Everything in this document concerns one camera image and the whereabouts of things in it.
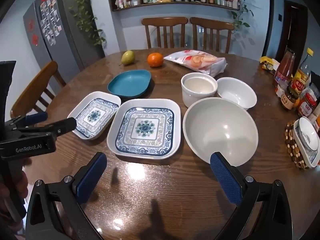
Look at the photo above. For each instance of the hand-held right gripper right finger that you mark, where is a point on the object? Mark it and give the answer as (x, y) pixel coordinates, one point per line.
(225, 177)

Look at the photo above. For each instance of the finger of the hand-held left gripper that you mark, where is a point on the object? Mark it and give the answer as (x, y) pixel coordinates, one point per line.
(63, 126)
(37, 117)

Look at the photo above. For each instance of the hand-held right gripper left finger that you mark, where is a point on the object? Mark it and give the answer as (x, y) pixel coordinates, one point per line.
(91, 177)

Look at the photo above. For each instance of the small patterned square plate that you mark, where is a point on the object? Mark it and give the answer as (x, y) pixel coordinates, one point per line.
(97, 112)

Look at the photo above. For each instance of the large white bowl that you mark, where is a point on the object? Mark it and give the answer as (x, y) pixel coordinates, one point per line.
(220, 130)

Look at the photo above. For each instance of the large patterned square plate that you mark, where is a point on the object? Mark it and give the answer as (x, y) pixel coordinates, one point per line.
(145, 127)

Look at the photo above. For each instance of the blue plate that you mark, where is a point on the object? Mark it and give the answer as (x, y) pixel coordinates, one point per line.
(130, 82)

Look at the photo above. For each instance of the medium white bowl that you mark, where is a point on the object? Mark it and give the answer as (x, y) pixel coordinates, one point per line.
(235, 91)

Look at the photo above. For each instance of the white straight-sided ceramic bowl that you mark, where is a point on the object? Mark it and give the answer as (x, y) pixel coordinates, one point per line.
(198, 85)

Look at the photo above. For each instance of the person's left hand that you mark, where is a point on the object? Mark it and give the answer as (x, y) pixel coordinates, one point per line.
(23, 180)

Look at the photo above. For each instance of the wooden chair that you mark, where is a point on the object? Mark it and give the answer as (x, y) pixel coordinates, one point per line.
(212, 23)
(47, 72)
(165, 21)

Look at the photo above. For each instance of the wooden bead trivet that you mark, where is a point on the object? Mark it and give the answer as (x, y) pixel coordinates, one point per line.
(291, 145)

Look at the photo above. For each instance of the white patterned rectangular dish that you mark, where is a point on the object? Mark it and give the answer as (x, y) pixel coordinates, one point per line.
(303, 152)

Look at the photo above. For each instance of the grey refrigerator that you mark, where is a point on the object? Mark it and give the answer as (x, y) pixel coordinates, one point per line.
(67, 30)

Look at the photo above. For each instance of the green pear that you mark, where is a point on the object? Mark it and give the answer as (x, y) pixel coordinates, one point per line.
(128, 58)

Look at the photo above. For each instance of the blue-rimmed white bowl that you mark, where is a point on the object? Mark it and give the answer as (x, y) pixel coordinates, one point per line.
(308, 132)

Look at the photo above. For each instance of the group of fridge photo magnets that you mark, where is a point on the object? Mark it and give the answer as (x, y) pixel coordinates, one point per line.
(51, 17)

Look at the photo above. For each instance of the brown sauce jar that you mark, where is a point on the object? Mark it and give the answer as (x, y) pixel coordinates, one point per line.
(289, 98)

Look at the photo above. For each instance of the small white-labelled jar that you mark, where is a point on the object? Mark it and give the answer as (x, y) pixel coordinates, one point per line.
(280, 90)

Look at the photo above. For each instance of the yellow citrus fruit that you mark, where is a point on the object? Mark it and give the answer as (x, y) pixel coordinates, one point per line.
(318, 124)

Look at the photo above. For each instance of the red chili sauce jar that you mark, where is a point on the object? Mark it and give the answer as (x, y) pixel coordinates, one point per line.
(307, 106)

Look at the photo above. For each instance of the orange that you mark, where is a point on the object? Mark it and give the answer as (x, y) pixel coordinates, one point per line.
(155, 60)

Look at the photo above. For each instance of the trailing green vine plant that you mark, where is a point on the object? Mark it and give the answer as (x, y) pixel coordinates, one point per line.
(82, 12)
(241, 17)

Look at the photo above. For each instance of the bread packet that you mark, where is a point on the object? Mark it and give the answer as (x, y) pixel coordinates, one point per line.
(197, 61)

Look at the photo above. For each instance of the yellow snack packet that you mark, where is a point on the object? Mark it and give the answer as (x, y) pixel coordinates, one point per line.
(268, 66)

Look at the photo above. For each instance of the red sauce bottle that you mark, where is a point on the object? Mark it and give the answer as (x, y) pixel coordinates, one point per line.
(285, 67)

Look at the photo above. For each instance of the yellow-capped vinegar bottle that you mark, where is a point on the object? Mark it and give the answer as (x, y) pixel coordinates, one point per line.
(302, 75)

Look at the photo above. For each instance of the dark wooden door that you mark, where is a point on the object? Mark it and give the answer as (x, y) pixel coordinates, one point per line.
(292, 30)

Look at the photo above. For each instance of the black wall switch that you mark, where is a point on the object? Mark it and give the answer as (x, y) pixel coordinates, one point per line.
(280, 17)

